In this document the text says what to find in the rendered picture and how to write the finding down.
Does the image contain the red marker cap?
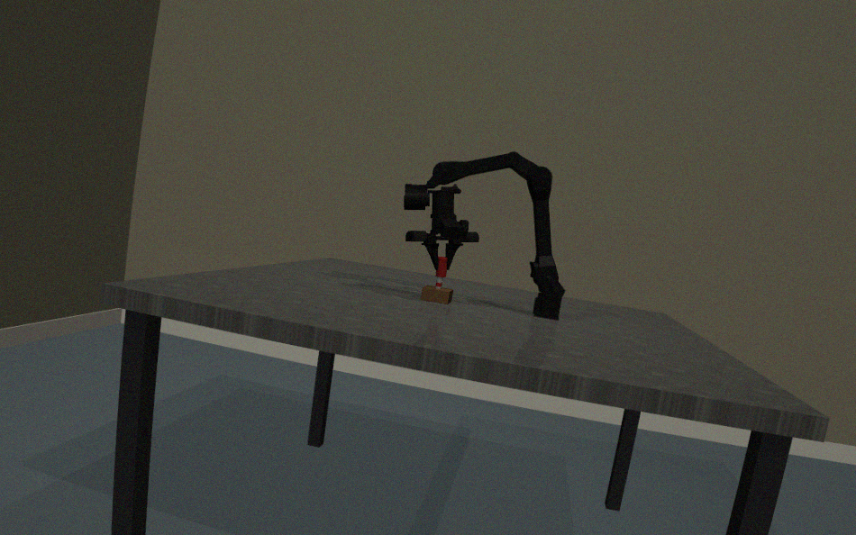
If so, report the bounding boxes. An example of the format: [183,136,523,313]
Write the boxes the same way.
[436,257,448,277]

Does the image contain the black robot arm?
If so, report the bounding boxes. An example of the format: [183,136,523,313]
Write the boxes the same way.
[404,151,566,321]

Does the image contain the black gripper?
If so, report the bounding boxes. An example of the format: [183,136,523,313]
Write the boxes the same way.
[405,210,479,270]

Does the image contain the brown wooden block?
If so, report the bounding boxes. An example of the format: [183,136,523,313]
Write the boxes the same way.
[421,286,453,304]

